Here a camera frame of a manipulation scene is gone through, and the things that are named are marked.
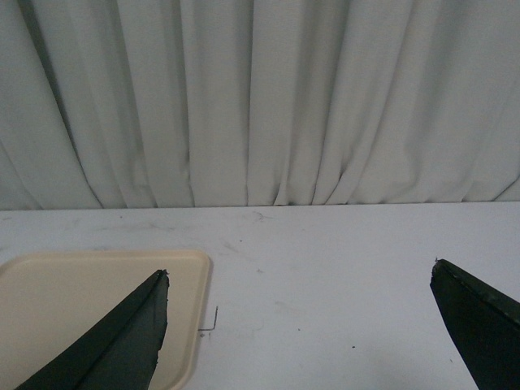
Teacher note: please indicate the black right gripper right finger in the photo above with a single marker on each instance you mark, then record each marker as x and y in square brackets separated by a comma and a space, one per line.
[483, 324]

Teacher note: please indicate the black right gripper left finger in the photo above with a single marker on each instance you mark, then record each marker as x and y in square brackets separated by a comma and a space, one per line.
[120, 351]

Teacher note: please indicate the beige square plate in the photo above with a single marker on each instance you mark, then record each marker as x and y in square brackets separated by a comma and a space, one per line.
[50, 299]

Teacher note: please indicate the white curtain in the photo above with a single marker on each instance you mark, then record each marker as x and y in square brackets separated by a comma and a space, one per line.
[144, 104]

